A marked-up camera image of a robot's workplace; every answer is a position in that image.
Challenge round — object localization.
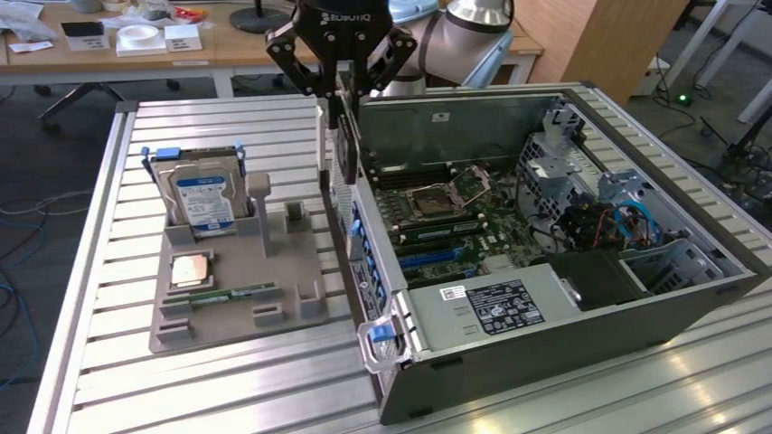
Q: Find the white paper card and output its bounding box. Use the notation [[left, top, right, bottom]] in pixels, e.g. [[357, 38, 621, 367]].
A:
[[6, 40, 56, 54]]

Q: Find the blue floor cable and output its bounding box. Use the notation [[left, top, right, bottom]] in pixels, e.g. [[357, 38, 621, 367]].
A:
[[0, 212, 49, 390]]

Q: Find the silver metal bracket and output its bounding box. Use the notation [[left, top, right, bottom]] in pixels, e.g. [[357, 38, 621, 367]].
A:
[[596, 169, 658, 213]]

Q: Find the black wire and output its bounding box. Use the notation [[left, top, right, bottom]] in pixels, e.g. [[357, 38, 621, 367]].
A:
[[525, 211, 573, 254]]

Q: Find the open grey PC case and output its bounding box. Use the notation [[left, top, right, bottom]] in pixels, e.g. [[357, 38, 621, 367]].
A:
[[316, 85, 758, 426]]

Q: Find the white labelled box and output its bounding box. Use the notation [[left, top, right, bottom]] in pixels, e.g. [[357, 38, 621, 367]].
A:
[[162, 24, 204, 53]]

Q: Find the perforated metal drive cage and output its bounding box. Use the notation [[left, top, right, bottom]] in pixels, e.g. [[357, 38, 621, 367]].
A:
[[516, 99, 606, 218]]

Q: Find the wooden desk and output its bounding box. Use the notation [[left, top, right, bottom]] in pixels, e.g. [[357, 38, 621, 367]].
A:
[[0, 0, 548, 99]]

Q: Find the black expansion slot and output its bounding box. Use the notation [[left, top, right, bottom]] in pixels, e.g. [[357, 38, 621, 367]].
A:
[[394, 238, 481, 259]]

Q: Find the flat white box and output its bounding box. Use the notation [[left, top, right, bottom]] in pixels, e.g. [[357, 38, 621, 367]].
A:
[[114, 33, 170, 59]]

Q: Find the silver socket cover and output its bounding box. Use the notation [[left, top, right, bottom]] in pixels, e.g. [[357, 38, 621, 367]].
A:
[[449, 163, 492, 212]]

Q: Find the blue case latch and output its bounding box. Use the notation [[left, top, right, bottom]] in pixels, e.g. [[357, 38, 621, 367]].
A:
[[366, 325, 394, 359]]

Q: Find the grey parts rack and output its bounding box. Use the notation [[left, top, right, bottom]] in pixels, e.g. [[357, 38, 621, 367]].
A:
[[148, 173, 332, 354]]

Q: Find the black round lamp base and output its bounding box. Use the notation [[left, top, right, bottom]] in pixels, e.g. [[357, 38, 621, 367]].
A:
[[228, 0, 294, 34]]

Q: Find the black RAM slot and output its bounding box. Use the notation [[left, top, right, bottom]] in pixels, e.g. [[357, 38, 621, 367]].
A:
[[365, 158, 448, 175], [397, 228, 486, 248], [373, 175, 454, 192], [368, 164, 449, 181], [397, 231, 486, 250], [396, 233, 486, 253], [372, 169, 452, 186]]

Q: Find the black plastic duct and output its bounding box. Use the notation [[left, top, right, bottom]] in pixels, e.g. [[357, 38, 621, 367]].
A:
[[545, 250, 653, 313]]

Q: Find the silver chipset heat sink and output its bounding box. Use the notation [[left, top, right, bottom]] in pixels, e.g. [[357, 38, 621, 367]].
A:
[[481, 255, 521, 273]]

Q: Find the white tape roll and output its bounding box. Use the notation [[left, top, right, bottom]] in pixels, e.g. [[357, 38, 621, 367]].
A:
[[118, 24, 158, 44]]

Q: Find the black stand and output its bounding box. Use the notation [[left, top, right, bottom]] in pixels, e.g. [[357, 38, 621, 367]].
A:
[[698, 112, 772, 191]]

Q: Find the metal disk bay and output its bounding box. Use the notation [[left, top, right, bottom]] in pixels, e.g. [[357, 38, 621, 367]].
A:
[[618, 238, 725, 295]]

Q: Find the blue expansion slot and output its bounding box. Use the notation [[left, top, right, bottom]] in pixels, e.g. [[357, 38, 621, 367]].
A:
[[397, 245, 470, 269]]

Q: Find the green motherboard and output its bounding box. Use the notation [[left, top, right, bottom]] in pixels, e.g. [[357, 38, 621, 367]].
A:
[[360, 153, 562, 290]]

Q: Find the CPU socket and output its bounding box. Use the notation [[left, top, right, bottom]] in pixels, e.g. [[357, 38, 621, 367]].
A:
[[404, 184, 470, 223]]

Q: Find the white wall box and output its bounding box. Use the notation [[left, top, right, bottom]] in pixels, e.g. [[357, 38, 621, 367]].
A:
[[640, 56, 672, 97]]

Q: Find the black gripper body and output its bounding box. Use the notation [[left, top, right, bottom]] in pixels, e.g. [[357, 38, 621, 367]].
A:
[[290, 0, 394, 61]]

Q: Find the black and white box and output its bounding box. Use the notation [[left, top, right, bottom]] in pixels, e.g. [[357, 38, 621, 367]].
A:
[[58, 21, 112, 52]]

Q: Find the blue wire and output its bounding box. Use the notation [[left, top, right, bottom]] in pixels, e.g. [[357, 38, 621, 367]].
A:
[[613, 201, 664, 248]]

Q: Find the clear plastic bag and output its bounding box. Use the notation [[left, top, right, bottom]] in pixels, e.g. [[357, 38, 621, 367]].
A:
[[0, 1, 58, 42]]

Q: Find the hard disk with blue rails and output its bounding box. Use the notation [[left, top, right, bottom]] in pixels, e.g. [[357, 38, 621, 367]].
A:
[[138, 140, 249, 237]]

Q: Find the grey floor cable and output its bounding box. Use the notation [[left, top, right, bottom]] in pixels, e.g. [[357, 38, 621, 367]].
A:
[[0, 189, 92, 218]]

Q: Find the wooden cabinet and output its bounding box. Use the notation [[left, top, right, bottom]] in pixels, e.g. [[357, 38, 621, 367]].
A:
[[528, 0, 692, 106]]

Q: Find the copper-coloured CPU chip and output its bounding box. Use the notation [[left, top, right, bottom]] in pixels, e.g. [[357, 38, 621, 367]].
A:
[[169, 254, 213, 289]]

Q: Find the white table frame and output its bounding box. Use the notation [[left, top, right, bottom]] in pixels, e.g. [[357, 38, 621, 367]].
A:
[[660, 0, 772, 124]]

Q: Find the grey power supply unit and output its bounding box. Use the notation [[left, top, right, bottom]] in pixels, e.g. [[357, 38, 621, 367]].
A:
[[404, 263, 585, 354]]

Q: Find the graphics card with black shroud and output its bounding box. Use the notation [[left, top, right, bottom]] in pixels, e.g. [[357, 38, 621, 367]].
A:
[[324, 70, 364, 186]]

